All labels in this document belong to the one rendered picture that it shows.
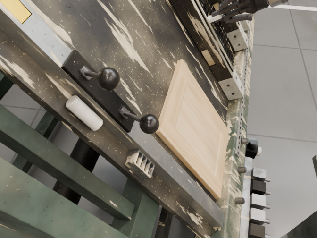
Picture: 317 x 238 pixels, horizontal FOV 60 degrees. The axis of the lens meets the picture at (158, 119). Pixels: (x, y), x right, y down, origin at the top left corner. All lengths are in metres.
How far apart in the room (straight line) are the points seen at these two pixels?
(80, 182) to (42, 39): 0.30
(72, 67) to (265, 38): 2.95
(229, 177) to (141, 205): 0.43
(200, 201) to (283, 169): 1.47
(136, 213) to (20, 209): 0.36
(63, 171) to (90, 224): 0.14
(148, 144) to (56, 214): 0.29
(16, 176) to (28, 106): 2.26
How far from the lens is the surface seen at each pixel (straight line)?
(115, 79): 0.44
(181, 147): 0.84
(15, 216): 0.45
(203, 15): 1.11
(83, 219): 0.51
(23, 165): 2.10
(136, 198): 0.77
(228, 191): 1.05
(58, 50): 0.54
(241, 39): 1.55
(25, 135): 0.57
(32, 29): 0.53
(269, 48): 3.23
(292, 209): 2.16
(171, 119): 0.81
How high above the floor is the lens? 1.84
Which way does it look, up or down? 52 degrees down
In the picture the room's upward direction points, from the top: straight up
